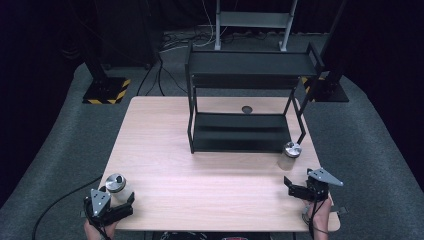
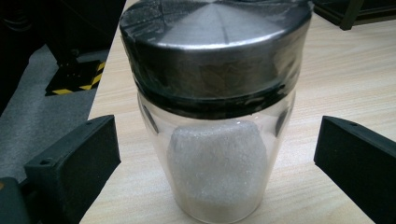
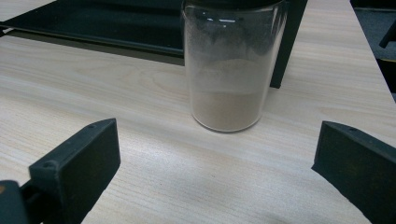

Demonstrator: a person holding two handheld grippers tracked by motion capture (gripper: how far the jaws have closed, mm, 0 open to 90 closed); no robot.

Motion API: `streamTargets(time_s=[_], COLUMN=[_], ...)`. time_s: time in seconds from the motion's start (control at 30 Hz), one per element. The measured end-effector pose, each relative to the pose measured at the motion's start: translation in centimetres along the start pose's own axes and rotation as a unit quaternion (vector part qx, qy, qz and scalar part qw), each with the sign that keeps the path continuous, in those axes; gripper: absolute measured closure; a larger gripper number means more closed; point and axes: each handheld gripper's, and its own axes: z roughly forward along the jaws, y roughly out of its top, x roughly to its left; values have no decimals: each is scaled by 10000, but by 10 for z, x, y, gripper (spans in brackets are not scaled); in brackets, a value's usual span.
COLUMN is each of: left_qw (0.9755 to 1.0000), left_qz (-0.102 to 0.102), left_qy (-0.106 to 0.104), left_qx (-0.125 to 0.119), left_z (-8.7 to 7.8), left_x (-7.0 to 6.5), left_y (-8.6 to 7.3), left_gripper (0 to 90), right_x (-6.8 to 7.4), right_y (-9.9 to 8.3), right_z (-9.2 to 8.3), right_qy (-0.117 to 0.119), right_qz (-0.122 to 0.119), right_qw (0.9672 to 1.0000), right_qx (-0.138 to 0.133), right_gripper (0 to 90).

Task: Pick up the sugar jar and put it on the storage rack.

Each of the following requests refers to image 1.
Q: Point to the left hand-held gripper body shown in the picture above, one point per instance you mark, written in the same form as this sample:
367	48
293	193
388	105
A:
100	203

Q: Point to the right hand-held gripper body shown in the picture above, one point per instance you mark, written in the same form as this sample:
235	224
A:
318	190

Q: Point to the glass jar with white powder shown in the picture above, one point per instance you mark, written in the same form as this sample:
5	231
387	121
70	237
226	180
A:
116	183

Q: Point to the glass jar with beige powder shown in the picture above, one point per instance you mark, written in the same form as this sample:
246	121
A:
291	150

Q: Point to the black two-tier metal rack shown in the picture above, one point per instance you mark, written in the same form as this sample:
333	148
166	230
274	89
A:
243	133

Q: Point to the person's right hand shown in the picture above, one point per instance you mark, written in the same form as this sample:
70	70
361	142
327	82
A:
322	213

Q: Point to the person's left hand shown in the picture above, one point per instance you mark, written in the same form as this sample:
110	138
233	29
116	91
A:
98	233

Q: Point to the grey tape strip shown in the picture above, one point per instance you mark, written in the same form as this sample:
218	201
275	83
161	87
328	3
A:
82	213
342	210

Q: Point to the red and dark object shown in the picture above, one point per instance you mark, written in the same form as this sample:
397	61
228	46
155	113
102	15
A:
234	238

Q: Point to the black stand with striped base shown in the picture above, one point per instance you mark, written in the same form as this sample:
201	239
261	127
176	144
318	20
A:
105	90
328	90

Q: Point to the grey metal stand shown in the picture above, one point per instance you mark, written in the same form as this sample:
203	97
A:
255	19

